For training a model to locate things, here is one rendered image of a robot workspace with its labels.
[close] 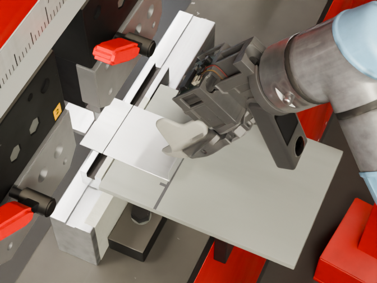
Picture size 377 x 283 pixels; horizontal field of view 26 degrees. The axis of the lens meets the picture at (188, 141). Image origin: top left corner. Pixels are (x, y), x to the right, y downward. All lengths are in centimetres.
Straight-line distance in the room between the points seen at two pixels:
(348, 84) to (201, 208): 32
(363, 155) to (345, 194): 144
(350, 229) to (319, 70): 128
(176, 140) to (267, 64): 19
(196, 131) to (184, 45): 29
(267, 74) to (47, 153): 23
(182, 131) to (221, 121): 6
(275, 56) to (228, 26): 55
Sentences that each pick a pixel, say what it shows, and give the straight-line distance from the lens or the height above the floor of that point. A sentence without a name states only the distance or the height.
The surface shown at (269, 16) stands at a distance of 138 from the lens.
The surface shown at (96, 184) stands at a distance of 106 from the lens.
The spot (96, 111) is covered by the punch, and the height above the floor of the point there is 110.
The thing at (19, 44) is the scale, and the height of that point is 139.
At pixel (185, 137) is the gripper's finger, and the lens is 95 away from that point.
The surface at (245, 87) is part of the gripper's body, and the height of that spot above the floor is 120.
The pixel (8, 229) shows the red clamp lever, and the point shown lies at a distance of 67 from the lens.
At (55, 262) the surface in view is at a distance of 113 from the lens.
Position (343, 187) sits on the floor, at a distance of 223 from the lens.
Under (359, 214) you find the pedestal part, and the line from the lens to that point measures 206.
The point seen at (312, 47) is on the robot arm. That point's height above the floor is 130.
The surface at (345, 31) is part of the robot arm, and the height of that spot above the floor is 133.
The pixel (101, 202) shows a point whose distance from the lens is 106.
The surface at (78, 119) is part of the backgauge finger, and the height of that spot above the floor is 100.
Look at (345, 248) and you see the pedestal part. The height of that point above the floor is 12.
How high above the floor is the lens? 188
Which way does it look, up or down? 56 degrees down
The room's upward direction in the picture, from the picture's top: straight up
